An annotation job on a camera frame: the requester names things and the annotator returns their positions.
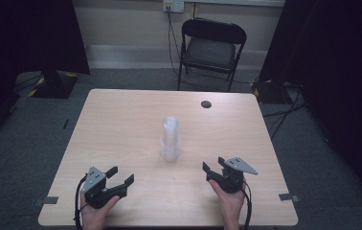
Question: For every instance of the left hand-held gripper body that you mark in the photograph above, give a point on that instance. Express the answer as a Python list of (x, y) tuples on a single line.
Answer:
[(94, 185)]

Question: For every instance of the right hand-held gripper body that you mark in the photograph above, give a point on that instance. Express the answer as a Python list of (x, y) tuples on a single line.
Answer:
[(231, 179)]

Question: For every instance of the stack of clear plastic cups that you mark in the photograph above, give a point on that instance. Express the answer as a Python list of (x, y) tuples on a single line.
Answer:
[(170, 140)]

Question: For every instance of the person's right hand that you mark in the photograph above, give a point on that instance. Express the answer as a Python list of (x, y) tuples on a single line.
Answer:
[(231, 207)]

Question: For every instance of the person's left hand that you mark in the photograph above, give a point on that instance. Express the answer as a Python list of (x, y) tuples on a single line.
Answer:
[(94, 218)]

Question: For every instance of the grey tape strip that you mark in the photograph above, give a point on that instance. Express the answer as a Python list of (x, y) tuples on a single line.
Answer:
[(287, 197), (49, 200)]

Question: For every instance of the black round table grommet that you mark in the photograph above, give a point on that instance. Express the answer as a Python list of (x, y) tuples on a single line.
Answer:
[(206, 104)]

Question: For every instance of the black stand base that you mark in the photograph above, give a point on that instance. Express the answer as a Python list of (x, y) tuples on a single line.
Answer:
[(270, 92), (54, 86)]

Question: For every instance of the black folding chair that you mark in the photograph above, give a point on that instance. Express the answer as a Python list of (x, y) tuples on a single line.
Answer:
[(209, 52)]

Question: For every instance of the black curtain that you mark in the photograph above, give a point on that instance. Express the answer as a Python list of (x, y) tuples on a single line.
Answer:
[(338, 64), (26, 35)]

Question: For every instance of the white wall outlet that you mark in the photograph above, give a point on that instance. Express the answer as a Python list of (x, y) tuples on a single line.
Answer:
[(173, 4)]

